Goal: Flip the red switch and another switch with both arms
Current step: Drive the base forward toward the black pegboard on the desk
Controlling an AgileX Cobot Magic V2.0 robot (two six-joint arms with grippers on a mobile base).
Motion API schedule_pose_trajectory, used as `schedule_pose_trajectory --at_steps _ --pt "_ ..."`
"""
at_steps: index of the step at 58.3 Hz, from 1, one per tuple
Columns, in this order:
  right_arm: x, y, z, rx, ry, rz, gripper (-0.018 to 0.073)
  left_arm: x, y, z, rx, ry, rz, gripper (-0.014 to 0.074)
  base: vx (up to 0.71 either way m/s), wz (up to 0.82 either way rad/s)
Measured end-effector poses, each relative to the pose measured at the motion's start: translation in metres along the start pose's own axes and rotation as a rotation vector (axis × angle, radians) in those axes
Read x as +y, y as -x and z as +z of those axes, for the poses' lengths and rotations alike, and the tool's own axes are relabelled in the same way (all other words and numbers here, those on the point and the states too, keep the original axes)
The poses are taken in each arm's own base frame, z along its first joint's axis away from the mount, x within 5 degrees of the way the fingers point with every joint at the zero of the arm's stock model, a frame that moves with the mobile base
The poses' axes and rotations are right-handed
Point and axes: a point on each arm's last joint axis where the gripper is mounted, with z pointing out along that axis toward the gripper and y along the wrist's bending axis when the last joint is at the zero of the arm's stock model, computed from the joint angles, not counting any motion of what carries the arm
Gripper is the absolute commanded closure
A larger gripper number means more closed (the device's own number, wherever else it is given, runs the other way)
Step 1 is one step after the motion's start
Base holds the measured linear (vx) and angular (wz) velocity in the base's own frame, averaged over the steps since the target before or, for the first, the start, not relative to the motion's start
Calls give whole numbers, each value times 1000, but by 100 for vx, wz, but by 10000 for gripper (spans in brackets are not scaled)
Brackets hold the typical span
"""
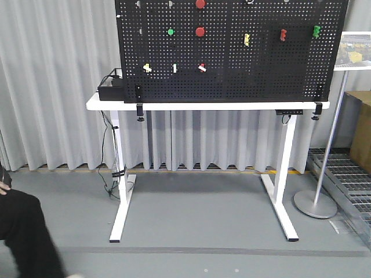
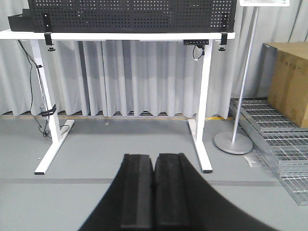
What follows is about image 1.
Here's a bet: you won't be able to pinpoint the left black clamp bracket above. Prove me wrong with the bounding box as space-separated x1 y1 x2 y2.
135 85 145 122

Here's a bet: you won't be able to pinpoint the yellow white toggle switch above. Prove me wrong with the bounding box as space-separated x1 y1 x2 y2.
143 63 152 73

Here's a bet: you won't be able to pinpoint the black electronics box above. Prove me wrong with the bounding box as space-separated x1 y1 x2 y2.
97 68 124 101

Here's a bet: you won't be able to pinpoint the right black clamp bracket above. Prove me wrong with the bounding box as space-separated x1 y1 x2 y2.
311 83 324 121

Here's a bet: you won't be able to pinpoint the lower red push button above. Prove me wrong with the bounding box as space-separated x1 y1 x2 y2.
195 27 206 37

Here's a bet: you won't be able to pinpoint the upper red push button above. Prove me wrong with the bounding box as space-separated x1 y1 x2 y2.
195 0 206 9

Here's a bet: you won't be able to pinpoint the black desk control panel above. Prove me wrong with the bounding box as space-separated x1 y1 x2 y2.
275 109 303 115

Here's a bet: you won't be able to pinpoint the black clamp bracket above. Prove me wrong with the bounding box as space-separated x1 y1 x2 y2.
135 85 145 122
311 83 324 121

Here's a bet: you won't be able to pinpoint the black perforated pegboard panel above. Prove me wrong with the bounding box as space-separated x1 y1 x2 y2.
115 1 348 103

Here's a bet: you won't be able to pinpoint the black hanging power cable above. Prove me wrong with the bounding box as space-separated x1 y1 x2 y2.
97 110 121 200

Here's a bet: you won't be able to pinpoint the red white toggle switch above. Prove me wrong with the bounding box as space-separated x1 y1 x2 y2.
198 63 206 72

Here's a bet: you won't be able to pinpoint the yellow rotary handle switch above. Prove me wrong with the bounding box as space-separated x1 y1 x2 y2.
244 33 250 46

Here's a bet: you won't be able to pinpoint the red push button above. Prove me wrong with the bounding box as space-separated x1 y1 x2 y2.
195 27 206 37
195 0 206 9

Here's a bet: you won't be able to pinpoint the seated person black trousers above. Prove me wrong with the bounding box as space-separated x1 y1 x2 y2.
1 167 69 277

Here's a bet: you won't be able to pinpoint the silver sign stand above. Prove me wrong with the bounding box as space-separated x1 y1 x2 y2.
293 31 371 220

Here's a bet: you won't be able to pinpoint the green rotary handle switch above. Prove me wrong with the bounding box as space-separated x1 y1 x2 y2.
312 25 321 38

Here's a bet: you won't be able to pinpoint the metal floor grating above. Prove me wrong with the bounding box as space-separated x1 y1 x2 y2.
322 148 370 247

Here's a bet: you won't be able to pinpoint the red rotary handle switch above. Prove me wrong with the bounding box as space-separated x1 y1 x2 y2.
280 29 287 42

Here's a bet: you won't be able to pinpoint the cardboard box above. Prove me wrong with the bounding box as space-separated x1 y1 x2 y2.
346 91 370 174

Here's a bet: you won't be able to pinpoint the white standing desk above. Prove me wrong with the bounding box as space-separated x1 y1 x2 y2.
86 92 330 243

